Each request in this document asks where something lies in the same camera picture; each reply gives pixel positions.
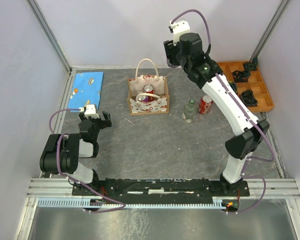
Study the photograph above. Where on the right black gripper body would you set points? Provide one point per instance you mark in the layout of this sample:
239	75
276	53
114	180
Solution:
183	63

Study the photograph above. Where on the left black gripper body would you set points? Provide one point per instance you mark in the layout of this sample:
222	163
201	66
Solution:
95	123

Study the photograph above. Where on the red soda can back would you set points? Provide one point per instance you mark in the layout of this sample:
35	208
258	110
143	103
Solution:
149	88

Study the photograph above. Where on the red soda can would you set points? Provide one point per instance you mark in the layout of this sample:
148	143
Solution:
205	104
149	88

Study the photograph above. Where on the red soda can front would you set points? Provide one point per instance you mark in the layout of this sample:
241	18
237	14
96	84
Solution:
205	104

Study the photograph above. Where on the patterned canvas tote bag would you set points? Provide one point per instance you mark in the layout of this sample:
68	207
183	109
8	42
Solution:
159	102

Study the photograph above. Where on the clear glass beverage bottle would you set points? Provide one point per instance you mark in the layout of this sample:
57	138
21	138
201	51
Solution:
189	111

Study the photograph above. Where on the purple soda can back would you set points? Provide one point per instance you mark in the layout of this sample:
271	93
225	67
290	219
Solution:
170	65

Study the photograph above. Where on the purple soda can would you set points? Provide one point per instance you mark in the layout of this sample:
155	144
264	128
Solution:
143	97
170	65

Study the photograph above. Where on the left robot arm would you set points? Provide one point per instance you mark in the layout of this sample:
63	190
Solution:
61	155

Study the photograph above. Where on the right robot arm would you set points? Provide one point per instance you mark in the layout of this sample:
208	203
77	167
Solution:
248	130

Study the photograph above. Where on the blue patterned cloth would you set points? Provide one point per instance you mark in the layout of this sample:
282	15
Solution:
86	89

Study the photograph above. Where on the purple soda can front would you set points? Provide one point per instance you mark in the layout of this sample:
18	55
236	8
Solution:
143	97

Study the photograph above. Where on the blue green rolled sock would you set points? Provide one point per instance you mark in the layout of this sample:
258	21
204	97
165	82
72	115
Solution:
233	87

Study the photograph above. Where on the black rolled sock upper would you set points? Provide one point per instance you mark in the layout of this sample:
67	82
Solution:
241	76

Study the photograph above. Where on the black rolled sock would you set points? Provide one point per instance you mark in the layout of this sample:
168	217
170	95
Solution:
241	76
248	98

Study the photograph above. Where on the dark rolled sock corner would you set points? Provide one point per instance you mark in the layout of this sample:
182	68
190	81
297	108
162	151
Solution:
251	65

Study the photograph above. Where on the orange wooden divider tray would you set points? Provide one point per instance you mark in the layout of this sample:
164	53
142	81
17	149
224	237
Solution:
255	83

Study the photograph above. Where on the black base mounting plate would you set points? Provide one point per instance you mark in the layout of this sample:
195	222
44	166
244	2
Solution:
162	191

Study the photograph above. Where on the black rolled sock lower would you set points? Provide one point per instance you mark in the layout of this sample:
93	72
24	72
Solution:
248	98

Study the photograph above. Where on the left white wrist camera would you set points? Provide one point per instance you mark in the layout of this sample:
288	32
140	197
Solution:
90	110

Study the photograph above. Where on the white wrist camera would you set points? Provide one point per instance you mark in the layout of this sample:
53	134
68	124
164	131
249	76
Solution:
178	28
90	110

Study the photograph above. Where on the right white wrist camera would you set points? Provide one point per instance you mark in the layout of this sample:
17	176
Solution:
178	28

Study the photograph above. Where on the aluminium front frame rail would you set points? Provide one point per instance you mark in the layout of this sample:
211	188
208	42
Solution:
276	188

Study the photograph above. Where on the blue slotted cable duct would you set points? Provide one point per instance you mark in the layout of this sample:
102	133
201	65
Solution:
90	203

